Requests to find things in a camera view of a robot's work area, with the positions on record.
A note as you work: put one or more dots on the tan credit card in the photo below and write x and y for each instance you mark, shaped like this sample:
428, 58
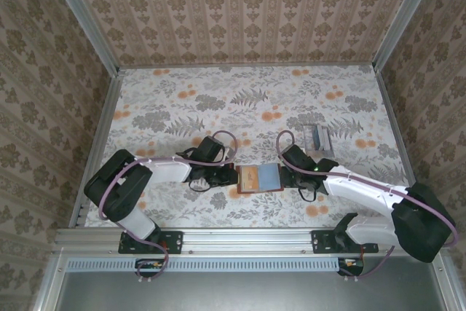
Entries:
249, 178

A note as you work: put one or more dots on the brown leather card holder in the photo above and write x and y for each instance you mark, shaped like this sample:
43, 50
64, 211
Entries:
267, 178

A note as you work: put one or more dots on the clear acrylic card box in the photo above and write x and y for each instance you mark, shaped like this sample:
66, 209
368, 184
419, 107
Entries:
308, 151

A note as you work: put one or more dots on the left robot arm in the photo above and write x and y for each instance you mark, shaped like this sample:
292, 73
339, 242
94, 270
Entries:
116, 187

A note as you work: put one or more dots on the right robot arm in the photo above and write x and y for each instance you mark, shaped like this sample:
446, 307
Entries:
364, 191

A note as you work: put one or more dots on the grey metal sheet panel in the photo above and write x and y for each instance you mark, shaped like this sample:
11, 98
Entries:
247, 293

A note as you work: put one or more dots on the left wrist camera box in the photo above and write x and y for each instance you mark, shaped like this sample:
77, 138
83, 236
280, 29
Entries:
229, 154

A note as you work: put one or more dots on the aluminium front rail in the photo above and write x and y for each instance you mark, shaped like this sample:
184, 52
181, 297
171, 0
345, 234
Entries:
247, 240

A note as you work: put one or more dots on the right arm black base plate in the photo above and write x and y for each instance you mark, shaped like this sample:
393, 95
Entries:
320, 242

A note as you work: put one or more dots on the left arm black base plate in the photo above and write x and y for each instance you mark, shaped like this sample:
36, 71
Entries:
174, 242

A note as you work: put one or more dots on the aluminium side rail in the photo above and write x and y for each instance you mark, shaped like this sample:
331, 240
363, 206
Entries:
397, 132
100, 143

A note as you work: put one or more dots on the aluminium back rail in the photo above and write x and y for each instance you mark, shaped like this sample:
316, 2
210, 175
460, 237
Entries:
247, 67

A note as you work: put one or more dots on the aluminium frame post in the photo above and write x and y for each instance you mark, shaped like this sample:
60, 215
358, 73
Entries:
404, 16
82, 16

